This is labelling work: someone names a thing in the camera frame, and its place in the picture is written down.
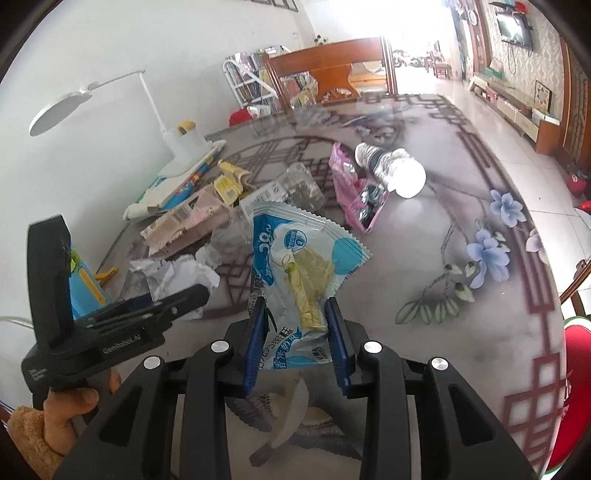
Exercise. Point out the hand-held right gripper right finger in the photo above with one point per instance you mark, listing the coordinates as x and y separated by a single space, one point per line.
339 350

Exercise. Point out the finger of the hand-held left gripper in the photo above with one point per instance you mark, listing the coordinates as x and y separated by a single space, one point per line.
136 304
184 302

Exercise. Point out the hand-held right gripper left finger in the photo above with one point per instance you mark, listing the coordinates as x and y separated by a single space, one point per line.
256 350

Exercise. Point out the white paper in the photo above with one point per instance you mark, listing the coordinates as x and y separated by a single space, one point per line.
175 281

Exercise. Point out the blue white snack wrapper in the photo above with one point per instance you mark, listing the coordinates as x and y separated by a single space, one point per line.
304 258

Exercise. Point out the pink foil wrapper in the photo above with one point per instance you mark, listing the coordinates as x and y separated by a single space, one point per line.
358 189

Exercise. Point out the red basin green rim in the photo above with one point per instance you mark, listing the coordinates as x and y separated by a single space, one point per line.
577 369

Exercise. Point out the person's left forearm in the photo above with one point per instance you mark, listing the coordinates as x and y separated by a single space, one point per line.
30 438

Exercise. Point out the person's left hand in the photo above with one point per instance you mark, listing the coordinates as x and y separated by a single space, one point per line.
69 406

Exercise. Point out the blue yellow box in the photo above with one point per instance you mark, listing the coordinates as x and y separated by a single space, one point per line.
87 286

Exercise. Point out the flattened pink carton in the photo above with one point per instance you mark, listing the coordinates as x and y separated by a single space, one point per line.
184 221

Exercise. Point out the white blue tube box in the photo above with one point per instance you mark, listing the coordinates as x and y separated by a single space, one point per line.
147 203

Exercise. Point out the colourful book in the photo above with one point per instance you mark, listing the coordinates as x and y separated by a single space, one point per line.
194 182

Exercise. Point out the small yellow wrapper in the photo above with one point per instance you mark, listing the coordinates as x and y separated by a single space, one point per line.
231 182

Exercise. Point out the white desk lamp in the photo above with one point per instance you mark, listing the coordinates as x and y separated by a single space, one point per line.
184 143

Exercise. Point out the small yellow object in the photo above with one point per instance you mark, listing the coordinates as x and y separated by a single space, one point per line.
186 126

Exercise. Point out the red bag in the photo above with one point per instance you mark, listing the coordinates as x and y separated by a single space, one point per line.
240 117

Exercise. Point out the white book rack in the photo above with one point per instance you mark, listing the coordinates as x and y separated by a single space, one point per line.
251 78

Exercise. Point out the carved wooden dining chair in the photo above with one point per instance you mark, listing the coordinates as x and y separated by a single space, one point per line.
579 290

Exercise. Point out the plain wooden dining chair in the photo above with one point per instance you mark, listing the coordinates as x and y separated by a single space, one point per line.
332 57

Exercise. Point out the panda plush toy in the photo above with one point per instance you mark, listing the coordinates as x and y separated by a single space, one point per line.
321 39

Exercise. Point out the low television cabinet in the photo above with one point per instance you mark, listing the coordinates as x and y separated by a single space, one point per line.
517 108

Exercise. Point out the star pattern framed picture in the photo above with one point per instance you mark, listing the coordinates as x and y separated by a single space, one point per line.
543 97

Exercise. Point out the round wall clock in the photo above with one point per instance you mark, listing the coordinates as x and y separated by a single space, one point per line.
473 17

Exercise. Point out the wall television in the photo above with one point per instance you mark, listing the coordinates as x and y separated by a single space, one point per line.
513 27

